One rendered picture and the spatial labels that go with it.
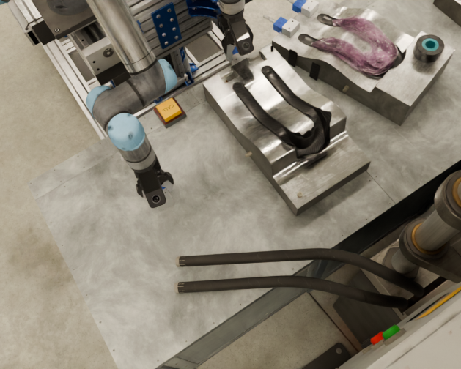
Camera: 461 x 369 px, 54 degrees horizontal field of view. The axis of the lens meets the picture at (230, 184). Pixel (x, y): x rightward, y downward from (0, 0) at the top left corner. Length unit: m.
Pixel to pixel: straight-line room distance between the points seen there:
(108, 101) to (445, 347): 0.85
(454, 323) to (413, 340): 0.05
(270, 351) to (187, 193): 0.92
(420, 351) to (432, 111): 1.06
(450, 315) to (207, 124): 1.04
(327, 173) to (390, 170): 0.20
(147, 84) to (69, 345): 1.41
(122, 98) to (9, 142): 1.68
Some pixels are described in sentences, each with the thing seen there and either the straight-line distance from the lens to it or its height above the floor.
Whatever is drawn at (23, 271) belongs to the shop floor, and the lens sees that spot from 2.39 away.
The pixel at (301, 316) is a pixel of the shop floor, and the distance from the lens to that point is 2.06.
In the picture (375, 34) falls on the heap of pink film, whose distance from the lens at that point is 1.57.
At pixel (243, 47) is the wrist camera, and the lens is 1.41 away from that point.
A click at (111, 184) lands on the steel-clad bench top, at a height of 0.80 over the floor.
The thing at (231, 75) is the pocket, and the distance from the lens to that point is 1.49.
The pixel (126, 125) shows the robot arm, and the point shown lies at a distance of 1.03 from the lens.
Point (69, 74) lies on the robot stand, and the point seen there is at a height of 0.23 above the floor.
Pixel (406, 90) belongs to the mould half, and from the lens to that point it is 1.44.
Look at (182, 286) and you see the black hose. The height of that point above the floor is 0.83.
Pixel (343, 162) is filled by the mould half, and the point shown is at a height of 0.86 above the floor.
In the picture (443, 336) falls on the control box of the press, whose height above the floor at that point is 1.47.
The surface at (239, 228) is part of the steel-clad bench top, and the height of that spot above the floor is 0.80.
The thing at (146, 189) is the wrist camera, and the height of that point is 0.99.
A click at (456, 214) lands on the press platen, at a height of 1.29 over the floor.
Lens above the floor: 2.03
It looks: 65 degrees down
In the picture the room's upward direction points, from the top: 11 degrees counter-clockwise
